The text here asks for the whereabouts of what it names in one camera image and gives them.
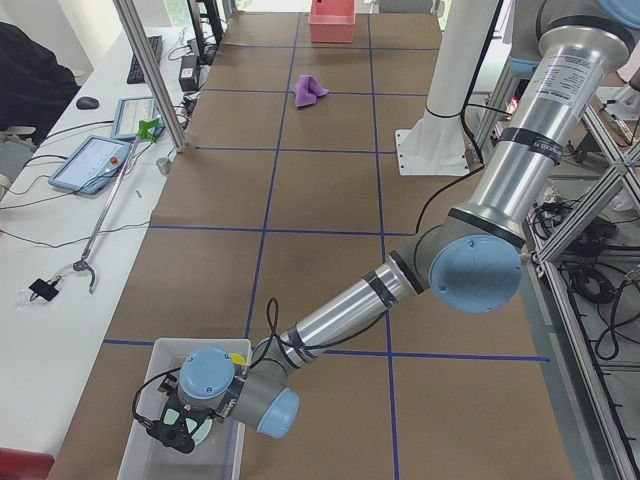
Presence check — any yellow plastic cup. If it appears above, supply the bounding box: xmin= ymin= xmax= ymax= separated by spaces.
xmin=229 ymin=353 xmax=247 ymax=366

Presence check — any pale green bowl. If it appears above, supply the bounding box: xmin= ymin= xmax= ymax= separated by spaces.
xmin=162 ymin=408 xmax=213 ymax=445

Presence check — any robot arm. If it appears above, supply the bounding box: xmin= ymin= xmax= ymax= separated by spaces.
xmin=170 ymin=1 xmax=639 ymax=438

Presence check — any purple cloth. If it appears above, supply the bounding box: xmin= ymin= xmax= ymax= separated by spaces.
xmin=291 ymin=74 xmax=330 ymax=108

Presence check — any reacher grabber tool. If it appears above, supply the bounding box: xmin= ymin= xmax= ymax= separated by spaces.
xmin=72 ymin=115 xmax=160 ymax=295

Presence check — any black power adapter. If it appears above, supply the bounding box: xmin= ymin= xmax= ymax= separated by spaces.
xmin=178 ymin=55 xmax=201 ymax=92

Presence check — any pink plastic bin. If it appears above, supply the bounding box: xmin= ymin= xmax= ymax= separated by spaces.
xmin=308 ymin=0 xmax=356 ymax=44

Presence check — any far blue teach pendant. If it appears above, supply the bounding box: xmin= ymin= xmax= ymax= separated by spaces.
xmin=111 ymin=96 xmax=164 ymax=141

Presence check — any blue teach pendant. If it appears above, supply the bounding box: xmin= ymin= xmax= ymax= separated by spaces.
xmin=111 ymin=96 xmax=164 ymax=141
xmin=47 ymin=135 xmax=132 ymax=195

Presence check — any near blue teach pendant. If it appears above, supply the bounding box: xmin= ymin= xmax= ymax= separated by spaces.
xmin=47 ymin=135 xmax=132 ymax=195

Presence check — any black keyboard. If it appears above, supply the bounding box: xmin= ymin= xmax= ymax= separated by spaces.
xmin=126 ymin=35 xmax=164 ymax=85

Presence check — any black computer mouse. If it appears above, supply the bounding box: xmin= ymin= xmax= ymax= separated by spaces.
xmin=75 ymin=96 xmax=100 ymax=110

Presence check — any small black adapter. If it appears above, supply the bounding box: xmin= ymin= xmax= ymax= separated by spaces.
xmin=29 ymin=276 xmax=61 ymax=301

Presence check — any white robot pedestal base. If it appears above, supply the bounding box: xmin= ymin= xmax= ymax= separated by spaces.
xmin=395 ymin=0 xmax=502 ymax=176

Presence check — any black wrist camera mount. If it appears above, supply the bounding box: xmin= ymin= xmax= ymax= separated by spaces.
xmin=143 ymin=393 xmax=213 ymax=454

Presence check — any aluminium frame post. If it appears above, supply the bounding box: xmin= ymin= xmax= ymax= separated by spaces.
xmin=113 ymin=0 xmax=187 ymax=153

